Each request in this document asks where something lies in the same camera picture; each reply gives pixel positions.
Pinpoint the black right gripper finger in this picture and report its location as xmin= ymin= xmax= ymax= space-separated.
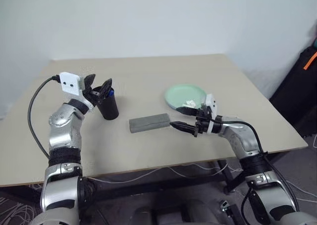
xmin=169 ymin=121 xmax=197 ymax=134
xmin=176 ymin=106 xmax=199 ymax=117

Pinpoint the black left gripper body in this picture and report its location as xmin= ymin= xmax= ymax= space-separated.
xmin=83 ymin=85 xmax=106 ymax=106

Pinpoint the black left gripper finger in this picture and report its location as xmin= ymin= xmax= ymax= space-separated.
xmin=84 ymin=73 xmax=97 ymax=91
xmin=100 ymin=78 xmax=113 ymax=97

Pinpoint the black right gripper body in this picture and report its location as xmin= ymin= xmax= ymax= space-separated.
xmin=193 ymin=106 xmax=211 ymax=138

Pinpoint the mint green plate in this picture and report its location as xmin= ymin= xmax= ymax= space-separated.
xmin=164 ymin=83 xmax=208 ymax=111

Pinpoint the black plastic cup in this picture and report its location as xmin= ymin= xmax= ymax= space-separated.
xmin=95 ymin=85 xmax=120 ymax=121

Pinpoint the grey glasses case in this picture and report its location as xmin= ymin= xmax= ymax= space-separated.
xmin=129 ymin=113 xmax=172 ymax=134

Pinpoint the white crumpled tissue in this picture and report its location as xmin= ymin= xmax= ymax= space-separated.
xmin=182 ymin=99 xmax=197 ymax=109

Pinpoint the small black silver floor device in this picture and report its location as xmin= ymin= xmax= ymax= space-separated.
xmin=219 ymin=200 xmax=238 ymax=217

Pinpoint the large black bag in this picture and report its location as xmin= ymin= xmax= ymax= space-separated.
xmin=268 ymin=43 xmax=317 ymax=137

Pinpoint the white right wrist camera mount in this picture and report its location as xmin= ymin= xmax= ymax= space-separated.
xmin=203 ymin=93 xmax=219 ymax=134

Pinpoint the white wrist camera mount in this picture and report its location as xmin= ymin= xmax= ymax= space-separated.
xmin=59 ymin=71 xmax=84 ymax=96
xmin=203 ymin=93 xmax=219 ymax=134

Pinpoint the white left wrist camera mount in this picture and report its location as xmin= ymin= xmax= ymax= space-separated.
xmin=59 ymin=71 xmax=84 ymax=96

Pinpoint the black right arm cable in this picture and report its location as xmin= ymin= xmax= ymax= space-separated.
xmin=210 ymin=119 xmax=299 ymax=225

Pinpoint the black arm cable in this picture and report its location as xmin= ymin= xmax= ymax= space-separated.
xmin=210 ymin=119 xmax=299 ymax=225
xmin=27 ymin=75 xmax=61 ymax=160

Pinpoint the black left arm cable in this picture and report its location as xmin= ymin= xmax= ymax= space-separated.
xmin=27 ymin=75 xmax=61 ymax=160

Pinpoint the black metal table frame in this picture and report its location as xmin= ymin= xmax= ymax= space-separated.
xmin=74 ymin=157 xmax=251 ymax=225

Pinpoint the white floor cable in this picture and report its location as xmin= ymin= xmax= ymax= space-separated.
xmin=93 ymin=162 xmax=245 ymax=185

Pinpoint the orange bag strap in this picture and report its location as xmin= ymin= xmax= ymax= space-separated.
xmin=303 ymin=49 xmax=317 ymax=70

